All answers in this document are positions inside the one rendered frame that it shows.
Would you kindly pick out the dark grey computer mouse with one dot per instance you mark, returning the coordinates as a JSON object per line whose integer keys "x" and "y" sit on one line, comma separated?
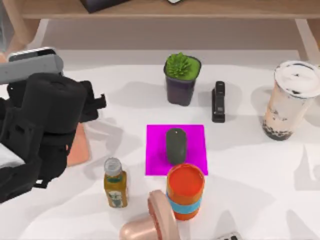
{"x": 176, "y": 146}

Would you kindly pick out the black stapler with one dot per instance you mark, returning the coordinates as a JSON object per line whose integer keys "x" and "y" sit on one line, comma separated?
{"x": 219, "y": 102}

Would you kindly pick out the wooden shelf unit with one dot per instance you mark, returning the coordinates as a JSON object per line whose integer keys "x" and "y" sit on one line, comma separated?
{"x": 175, "y": 15}

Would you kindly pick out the orange cup with blue band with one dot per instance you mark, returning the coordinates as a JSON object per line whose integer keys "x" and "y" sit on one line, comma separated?
{"x": 185, "y": 190}

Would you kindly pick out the black box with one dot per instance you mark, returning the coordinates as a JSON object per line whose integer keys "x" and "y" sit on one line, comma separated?
{"x": 100, "y": 4}

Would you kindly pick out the bubble tea cup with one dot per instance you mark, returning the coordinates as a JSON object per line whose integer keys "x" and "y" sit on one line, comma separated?
{"x": 287, "y": 100}

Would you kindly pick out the yellow-green bottle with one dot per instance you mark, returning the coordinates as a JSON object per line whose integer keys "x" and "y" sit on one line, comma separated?
{"x": 115, "y": 187}

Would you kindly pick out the magenta square mat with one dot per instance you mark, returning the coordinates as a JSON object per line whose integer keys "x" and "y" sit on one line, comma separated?
{"x": 195, "y": 140}

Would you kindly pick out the green plant in dark pot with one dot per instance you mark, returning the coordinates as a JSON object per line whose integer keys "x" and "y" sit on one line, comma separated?
{"x": 182, "y": 80}

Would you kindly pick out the salmon flat pad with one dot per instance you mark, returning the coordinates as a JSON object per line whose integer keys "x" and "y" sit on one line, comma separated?
{"x": 80, "y": 147}

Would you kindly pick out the pale grey rounded box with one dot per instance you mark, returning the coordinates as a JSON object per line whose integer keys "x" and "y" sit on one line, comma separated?
{"x": 32, "y": 65}

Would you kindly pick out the black and white phone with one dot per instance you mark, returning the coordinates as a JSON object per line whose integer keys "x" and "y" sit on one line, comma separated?
{"x": 175, "y": 1}

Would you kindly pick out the pink rounded object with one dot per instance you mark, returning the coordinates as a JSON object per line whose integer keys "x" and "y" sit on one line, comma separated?
{"x": 155, "y": 220}

